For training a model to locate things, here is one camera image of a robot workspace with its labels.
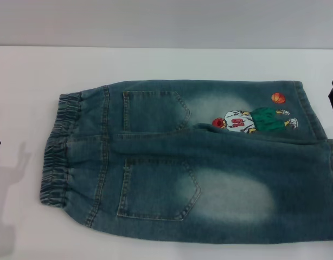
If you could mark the blue denim shorts with print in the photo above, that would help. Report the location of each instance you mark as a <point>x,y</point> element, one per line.
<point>166,162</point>

